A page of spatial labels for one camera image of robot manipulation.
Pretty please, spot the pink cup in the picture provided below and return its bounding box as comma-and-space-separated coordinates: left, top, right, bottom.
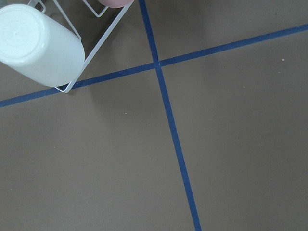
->
98, 0, 134, 8

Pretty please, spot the white cup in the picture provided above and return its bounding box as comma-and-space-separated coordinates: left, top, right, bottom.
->
0, 4, 85, 87

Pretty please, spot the white wire cup rack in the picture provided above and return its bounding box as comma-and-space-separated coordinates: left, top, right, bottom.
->
26, 0, 134, 93

